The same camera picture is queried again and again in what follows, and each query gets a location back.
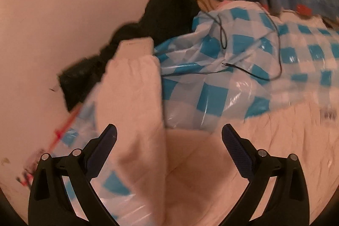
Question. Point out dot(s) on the white quilted padded coat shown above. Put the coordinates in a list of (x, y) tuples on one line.
[(187, 177)]

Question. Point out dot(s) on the black garment by wall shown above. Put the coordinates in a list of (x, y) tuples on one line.
[(162, 20)]

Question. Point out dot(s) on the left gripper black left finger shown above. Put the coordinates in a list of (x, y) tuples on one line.
[(49, 203)]

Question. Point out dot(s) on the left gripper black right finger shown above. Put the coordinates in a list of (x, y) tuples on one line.
[(288, 203)]

